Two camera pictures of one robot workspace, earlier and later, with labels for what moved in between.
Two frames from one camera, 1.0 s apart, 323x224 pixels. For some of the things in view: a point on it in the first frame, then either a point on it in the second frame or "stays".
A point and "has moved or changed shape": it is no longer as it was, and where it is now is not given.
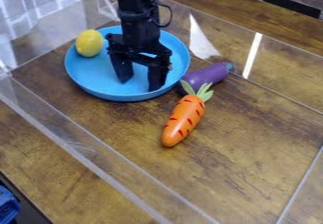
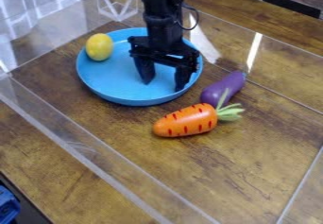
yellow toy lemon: (88, 43) has moved or changed shape
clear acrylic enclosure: (163, 104) stays
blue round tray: (95, 73) has moved or changed shape
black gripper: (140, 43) -> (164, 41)
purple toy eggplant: (205, 75) -> (232, 81)
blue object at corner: (10, 207) stays
